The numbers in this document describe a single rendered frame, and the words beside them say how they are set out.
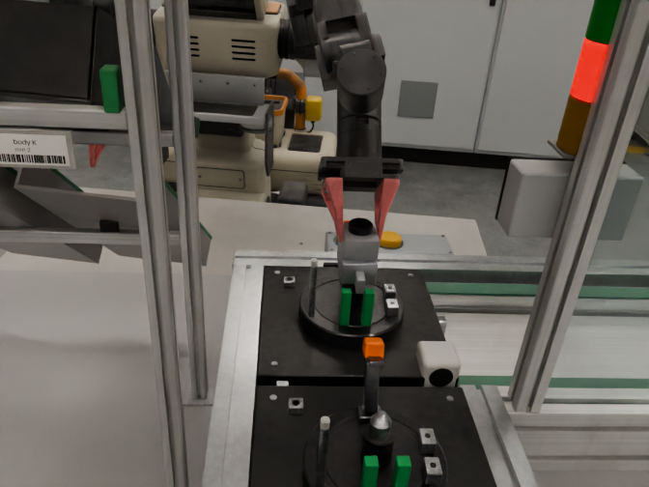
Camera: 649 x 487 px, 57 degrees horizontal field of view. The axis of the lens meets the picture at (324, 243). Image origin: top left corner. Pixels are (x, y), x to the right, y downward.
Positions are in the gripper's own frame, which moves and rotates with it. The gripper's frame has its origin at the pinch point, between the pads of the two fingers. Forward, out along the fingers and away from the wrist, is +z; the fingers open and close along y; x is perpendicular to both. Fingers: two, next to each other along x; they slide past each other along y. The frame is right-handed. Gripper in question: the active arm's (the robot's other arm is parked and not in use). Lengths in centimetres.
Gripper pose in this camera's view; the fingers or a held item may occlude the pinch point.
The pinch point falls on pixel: (359, 236)
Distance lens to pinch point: 74.6
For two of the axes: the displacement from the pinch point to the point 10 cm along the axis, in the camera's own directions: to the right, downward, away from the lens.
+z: -0.1, 9.9, -1.7
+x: -0.9, 1.7, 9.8
